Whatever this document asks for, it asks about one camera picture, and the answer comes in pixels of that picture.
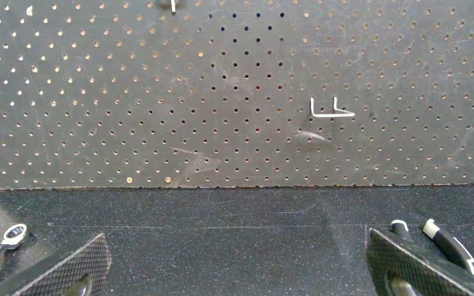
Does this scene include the black and white pliers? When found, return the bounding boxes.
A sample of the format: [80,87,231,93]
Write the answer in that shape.
[389,219,474,280]

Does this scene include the black pegboard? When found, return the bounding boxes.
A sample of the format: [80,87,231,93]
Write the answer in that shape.
[0,0,474,192]

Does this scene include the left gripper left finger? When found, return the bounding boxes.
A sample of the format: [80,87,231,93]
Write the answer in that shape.
[0,233,113,296]

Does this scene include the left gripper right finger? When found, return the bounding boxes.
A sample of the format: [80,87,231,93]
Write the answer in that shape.
[366,227,474,296]

